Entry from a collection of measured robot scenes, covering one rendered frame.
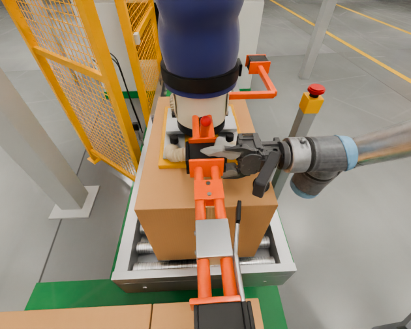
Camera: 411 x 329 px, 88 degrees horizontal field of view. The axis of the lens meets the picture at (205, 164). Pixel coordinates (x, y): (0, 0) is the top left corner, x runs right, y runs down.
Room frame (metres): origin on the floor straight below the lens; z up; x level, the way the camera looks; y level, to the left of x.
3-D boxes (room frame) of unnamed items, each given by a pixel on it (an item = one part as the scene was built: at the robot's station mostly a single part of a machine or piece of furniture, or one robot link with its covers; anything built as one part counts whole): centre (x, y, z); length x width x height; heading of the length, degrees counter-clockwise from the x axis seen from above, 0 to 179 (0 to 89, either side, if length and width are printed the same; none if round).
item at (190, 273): (0.25, 0.00, 0.58); 0.70 x 0.03 x 0.06; 93
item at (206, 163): (0.37, 0.00, 1.09); 0.10 x 0.08 x 0.06; 94
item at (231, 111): (0.63, -0.08, 0.99); 0.34 x 0.10 x 0.05; 4
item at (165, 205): (0.61, 0.01, 0.77); 0.60 x 0.40 x 0.40; 2
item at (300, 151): (0.38, -0.22, 1.10); 0.09 x 0.05 x 0.10; 3
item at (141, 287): (0.24, 0.00, 0.48); 0.70 x 0.03 x 0.15; 93
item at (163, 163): (0.62, 0.11, 0.99); 0.34 x 0.10 x 0.05; 4
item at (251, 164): (0.38, -0.14, 1.10); 0.12 x 0.09 x 0.08; 93
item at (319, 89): (0.84, -0.47, 1.02); 0.07 x 0.07 x 0.04
